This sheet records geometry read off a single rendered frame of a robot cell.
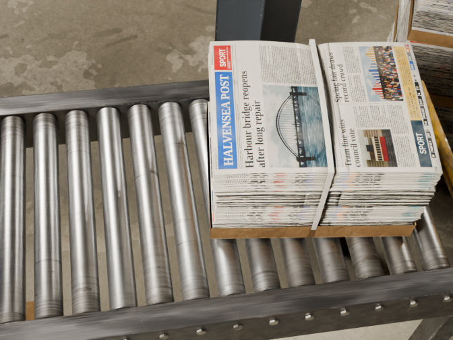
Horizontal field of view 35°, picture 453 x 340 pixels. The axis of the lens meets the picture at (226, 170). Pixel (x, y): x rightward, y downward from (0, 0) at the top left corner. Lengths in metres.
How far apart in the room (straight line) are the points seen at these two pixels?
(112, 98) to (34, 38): 1.30
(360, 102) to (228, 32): 1.07
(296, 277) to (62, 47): 1.67
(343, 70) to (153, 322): 0.55
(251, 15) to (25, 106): 0.84
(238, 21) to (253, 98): 0.99
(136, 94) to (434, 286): 0.71
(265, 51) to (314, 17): 1.59
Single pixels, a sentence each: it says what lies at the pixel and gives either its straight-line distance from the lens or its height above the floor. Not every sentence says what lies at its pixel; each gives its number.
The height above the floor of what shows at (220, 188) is 0.98.
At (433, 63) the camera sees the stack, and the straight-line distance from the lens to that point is 2.04.
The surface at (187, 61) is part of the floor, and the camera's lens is 2.66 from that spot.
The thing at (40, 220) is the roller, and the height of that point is 0.80.
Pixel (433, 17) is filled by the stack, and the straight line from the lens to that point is 1.93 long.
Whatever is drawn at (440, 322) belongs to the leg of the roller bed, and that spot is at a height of 0.63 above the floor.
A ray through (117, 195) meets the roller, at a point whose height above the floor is 0.80.
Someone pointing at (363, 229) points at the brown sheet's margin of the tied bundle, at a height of 0.84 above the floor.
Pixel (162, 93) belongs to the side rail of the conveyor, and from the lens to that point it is 1.52.
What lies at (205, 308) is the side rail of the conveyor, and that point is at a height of 0.80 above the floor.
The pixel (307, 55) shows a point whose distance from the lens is 1.30.
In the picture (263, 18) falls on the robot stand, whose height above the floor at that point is 0.52.
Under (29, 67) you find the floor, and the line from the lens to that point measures 2.69.
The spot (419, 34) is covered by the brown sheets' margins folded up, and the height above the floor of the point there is 0.64.
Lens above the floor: 1.96
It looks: 56 degrees down
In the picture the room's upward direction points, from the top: 5 degrees clockwise
